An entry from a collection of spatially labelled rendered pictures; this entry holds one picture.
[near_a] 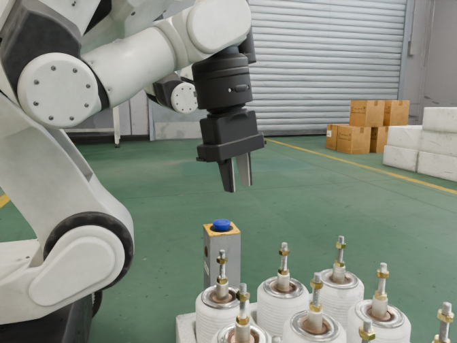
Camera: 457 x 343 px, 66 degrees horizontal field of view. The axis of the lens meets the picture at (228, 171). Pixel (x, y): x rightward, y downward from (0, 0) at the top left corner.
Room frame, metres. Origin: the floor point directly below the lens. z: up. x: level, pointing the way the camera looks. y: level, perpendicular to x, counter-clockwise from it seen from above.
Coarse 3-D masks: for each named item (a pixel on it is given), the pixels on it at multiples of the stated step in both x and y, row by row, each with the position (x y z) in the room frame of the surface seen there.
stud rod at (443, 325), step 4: (444, 304) 0.40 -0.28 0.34; (448, 304) 0.40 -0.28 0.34; (444, 308) 0.40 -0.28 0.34; (448, 308) 0.40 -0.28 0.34; (444, 312) 0.40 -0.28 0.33; (448, 312) 0.40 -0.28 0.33; (440, 324) 0.40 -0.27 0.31; (444, 324) 0.40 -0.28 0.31; (448, 324) 0.40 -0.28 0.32; (440, 328) 0.40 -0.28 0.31; (444, 328) 0.40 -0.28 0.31; (448, 328) 0.40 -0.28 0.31; (440, 332) 0.40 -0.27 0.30; (444, 332) 0.40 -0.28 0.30; (440, 336) 0.40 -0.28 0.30; (444, 336) 0.40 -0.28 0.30; (444, 340) 0.40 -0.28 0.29
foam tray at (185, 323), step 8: (256, 304) 0.66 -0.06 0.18; (256, 312) 0.64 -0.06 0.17; (176, 320) 0.61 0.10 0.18; (184, 320) 0.60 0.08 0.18; (192, 320) 0.60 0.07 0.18; (256, 320) 0.64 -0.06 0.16; (176, 328) 0.60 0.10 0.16; (184, 328) 0.58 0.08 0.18; (192, 328) 0.60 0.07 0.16; (176, 336) 0.61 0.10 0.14; (184, 336) 0.56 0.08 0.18; (192, 336) 0.56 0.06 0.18
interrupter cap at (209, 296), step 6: (210, 288) 0.59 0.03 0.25; (228, 288) 0.59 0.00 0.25; (234, 288) 0.59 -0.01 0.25; (204, 294) 0.57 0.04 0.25; (210, 294) 0.57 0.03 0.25; (228, 294) 0.58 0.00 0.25; (234, 294) 0.57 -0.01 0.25; (204, 300) 0.55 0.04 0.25; (210, 300) 0.55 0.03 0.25; (216, 300) 0.56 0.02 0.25; (228, 300) 0.56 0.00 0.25; (234, 300) 0.55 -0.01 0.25; (210, 306) 0.53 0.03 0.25; (216, 306) 0.53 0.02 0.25; (222, 306) 0.53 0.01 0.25; (228, 306) 0.53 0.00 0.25; (234, 306) 0.53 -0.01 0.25
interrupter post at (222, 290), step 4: (216, 284) 0.56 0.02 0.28; (220, 284) 0.56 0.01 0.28; (224, 284) 0.56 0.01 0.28; (216, 288) 0.56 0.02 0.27; (220, 288) 0.56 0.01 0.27; (224, 288) 0.56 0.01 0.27; (216, 292) 0.56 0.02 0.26; (220, 292) 0.56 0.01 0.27; (224, 292) 0.56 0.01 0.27; (216, 296) 0.56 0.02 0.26; (220, 296) 0.56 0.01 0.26; (224, 296) 0.56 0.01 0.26; (220, 300) 0.56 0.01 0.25
